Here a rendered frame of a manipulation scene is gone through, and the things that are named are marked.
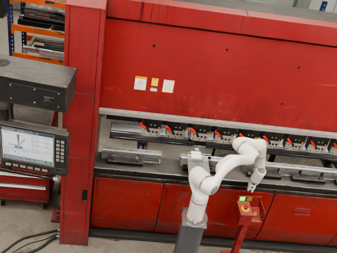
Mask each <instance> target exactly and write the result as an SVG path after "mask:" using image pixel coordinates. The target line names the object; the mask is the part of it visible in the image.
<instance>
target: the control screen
mask: <svg viewBox="0 0 337 253"><path fill-rule="evenodd" d="M1 132H2V146H3V157H7V158H13V159H18V160H24V161H29V162H35V163H40V164H46V165H51V166H53V137H54V136H50V135H45V134H39V133H33V132H28V131H22V130H17V129H11V128H6V127H1ZM13 150H14V151H17V153H13Z"/></svg>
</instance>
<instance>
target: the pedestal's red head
mask: <svg viewBox="0 0 337 253"><path fill-rule="evenodd" d="M240 197H242V196H239V197H238V200H237V203H236V206H235V209H234V213H235V216H236V220H237V224H238V225H261V223H262V220H263V218H264V215H265V210H264V207H263V204H262V202H261V196H250V197H253V199H252V202H257V201H253V200H254V197H260V199H259V204H258V207H251V206H250V203H249V201H246V199H247V197H249V196H245V197H246V198H245V201H239V199H240ZM243 205H248V207H249V208H250V211H249V212H244V211H243V210H242V209H241V207H242V206H243ZM253 211H256V212H257V216H256V217H255V216H253Z"/></svg>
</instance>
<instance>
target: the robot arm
mask: <svg viewBox="0 0 337 253"><path fill-rule="evenodd" d="M232 146H233V148H234V150H235V151H237V152H238V153H239V154H240V155H227V156H225V157H224V158H223V159H221V160H220V161H219V162H218V163H217V165H216V168H215V169H216V174H215V176H211V175H210V174H209V173H208V172H207V171H206V170H205V169H203V168H202V167H199V166H196V167H193V168H192V169H191V170H190V172H189V184H190V187H191V191H192V196H191V200H190V204H189V207H188V208H186V209H185V210H184V211H183V212H182V219H183V221H184V223H185V224H187V225H189V226H191V227H202V226H204V225H205V224H206V223H207V221H208V217H207V215H206V213H205V210H206V206H207V203H208V199H209V195H213V194H215V193H216V192H217V191H218V189H219V187H220V184H221V182H222V180H223V178H224V177H225V175H226V174H227V173H228V172H230V171H231V170H232V169H234V168H235V167H237V166H240V165H251V164H254V166H255V170H254V172H253V174H252V175H251V177H250V180H249V183H248V187H247V189H246V191H245V192H247V193H250V191H251V192H253V191H254V189H255V188H256V185H258V184H259V183H260V181H261V180H262V179H263V177H264V176H265V174H266V170H265V165H266V151H267V143H266V141H265V140H263V139H251V138H247V137H238V138H235V139H234V140H233V142H232Z"/></svg>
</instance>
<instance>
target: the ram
mask: <svg viewBox="0 0 337 253"><path fill-rule="evenodd" d="M135 76H140V77H147V81H146V87H145V90H139V89H134V84H135ZM152 78H158V79H159V80H158V86H151V81H152ZM164 79H166V80H175V84H174V90H173V93H167V92H162V86H163V80H164ZM151 87H155V88H157V91H150V88H151ZM99 107H102V108H111V109H121V110H130V111H140V112H149V113H158V114H168V115H177V116H186V117H196V118H205V119H214V120H223V121H233V122H242V123H251V124H261V125H270V126H275V127H285V128H294V129H303V130H313V131H322V132H331V133H337V46H330V45H322V44H315V43H307V42H299V41H291V40H284V39H276V38H268V37H260V36H252V35H244V34H237V33H229V32H221V31H213V30H206V29H198V28H190V27H182V26H175V25H167V24H159V23H151V22H144V21H136V20H128V19H120V18H113V17H106V28H105V40H104V53H103V65H102V78H101V90H100V103H99ZM99 114H108V115H117V116H127V117H136V118H146V119H155V120H165V121H174V122H184V123H193V124H203V125H212V126H218V127H227V128H237V129H246V130H255V131H265V132H274V133H284V134H293V135H302V136H312V137H321V138H331V139H337V136H329V135H320V134H311V133H301V132H292V131H282V130H273V129H264V128H254V127H249V126H239V125H230V124H221V123H211V122H202V121H193V120H183V119H174V118H164V117H155V116H146V115H136V114H127V113H117V112H108V111H99Z"/></svg>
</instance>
